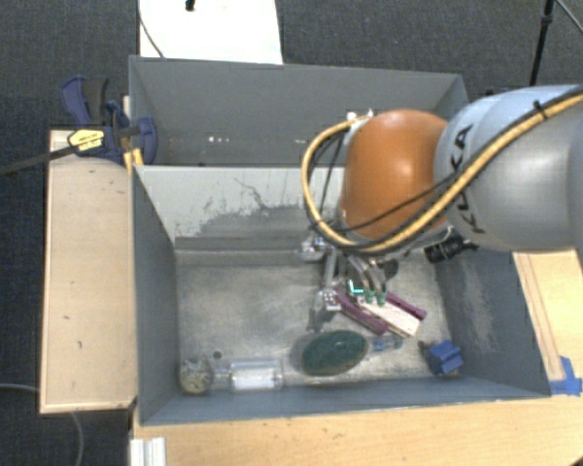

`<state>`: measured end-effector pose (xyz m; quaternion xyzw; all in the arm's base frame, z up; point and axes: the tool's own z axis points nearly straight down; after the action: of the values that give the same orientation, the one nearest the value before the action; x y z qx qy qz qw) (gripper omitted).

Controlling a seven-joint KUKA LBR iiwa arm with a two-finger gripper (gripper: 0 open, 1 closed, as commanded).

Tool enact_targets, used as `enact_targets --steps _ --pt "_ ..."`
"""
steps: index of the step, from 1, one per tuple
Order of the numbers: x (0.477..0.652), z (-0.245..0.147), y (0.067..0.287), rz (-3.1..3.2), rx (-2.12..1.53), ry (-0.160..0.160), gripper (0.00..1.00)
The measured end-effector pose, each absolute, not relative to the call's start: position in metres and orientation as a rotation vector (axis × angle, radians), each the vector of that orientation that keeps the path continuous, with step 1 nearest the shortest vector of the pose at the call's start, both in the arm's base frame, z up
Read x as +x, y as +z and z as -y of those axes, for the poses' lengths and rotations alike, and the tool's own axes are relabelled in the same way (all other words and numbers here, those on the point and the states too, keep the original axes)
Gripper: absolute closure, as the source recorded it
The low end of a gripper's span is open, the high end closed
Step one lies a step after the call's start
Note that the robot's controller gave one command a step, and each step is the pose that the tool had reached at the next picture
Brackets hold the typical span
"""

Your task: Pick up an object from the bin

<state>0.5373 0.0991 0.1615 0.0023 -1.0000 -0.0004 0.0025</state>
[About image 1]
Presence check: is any pale grey metal gripper finger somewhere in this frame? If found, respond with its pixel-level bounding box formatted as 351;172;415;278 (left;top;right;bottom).
306;288;342;334

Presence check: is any dark green round scouring pad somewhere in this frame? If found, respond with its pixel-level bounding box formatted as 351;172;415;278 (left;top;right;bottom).
299;329;371;378

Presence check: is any small clear plastic piece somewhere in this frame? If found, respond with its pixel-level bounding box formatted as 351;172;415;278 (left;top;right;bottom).
368;334;405;354

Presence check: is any grey metal bin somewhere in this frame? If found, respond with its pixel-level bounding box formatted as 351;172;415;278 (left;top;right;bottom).
127;54;553;427

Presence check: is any clear glass bottle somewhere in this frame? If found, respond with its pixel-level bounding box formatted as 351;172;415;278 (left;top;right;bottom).
212;356;285;393

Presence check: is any blue plastic block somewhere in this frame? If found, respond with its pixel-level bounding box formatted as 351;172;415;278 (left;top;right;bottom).
418;339;465;377

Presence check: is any beige speckled ball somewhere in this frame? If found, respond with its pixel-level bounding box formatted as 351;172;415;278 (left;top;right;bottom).
178;356;214;396

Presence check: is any pale wood flat board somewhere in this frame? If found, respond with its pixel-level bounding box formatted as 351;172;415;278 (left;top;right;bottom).
39;129;140;415

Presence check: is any black cylinder on white bracket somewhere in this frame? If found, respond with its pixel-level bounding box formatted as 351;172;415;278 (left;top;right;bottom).
423;226;480;264

